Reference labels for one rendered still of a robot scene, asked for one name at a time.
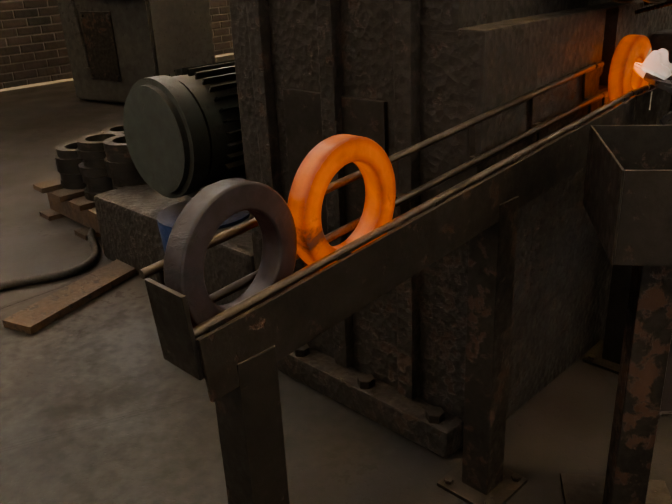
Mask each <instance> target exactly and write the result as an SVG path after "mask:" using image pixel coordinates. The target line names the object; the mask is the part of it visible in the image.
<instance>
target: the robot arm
mask: <svg viewBox="0 0 672 504"><path fill-rule="evenodd" d="M633 70H634V72H635V73H636V74H638V75H639V76H640V77H641V78H643V79H644V80H645V81H647V82H648V83H650V84H652V85H653V86H655V87H657V88H659V89H662V90H664V91H667V92H668V93H670V94H672V63H670V62H669V58H668V51H667V50H666V49H664V48H661V49H659V50H658V51H656V50H655V51H652V52H651V53H650V54H649V56H648V57H647V58H646V60H645V61H644V62H643V63H639V62H635V64H634V66H633ZM659 122H660V124H661V125H672V111H669V112H667V114H665V115H664V116H663V118H662V119H660V120H659Z"/></svg>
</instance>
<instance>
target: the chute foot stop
mask: <svg viewBox="0 0 672 504"><path fill-rule="evenodd" d="M145 284H146V288H147V292H148V296H149V300H150V304H151V308H152V312H153V316H154V320H155V324H156V328H157V332H158V336H159V341H160V345H161V349H162V353H163V357H164V359H165V360H167V361H169V362H170V363H172V364H174V365H175V366H177V367H178V368H180V369H182V370H183V371H185V372H187V373H188V374H190V375H191V376H193V377H195V378H196V379H198V380H200V381H201V380H202V379H204V376H203V371H202V367H201V362H200V358H199V353H198V349H197V344H196V340H195V335H194V331H193V326H192V322H191V317H190V312H189V308H188V303H187V299H186V296H185V295H183V294H181V293H179V292H177V291H175V290H173V289H171V288H169V287H167V286H165V285H162V284H160V283H158V282H156V281H154V280H152V279H150V278H147V279H145Z"/></svg>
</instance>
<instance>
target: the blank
mask: <svg viewBox="0 0 672 504"><path fill-rule="evenodd" d="M651 52H652V47H651V43H650V40H649V39H648V37H646V36H645V35H631V34H630V35H627V36H625V37H623V38H622V39H621V41H620V42H619V44H618V45H617V47H616V49H615V52H614V54H613V57H612V60H611V64H610V69H609V75H608V96H609V100H610V101H612V100H614V99H616V98H618V97H620V96H622V95H623V94H625V93H627V92H629V91H631V90H634V89H637V88H639V87H642V86H644V85H648V84H649V83H648V82H647V81H645V80H644V79H643V78H641V77H640V76H639V75H638V74H636V73H635V72H634V70H633V66H634V64H635V62H639V63H643V62H644V61H645V60H646V58H647V57H648V56H649V54H650V53H651Z"/></svg>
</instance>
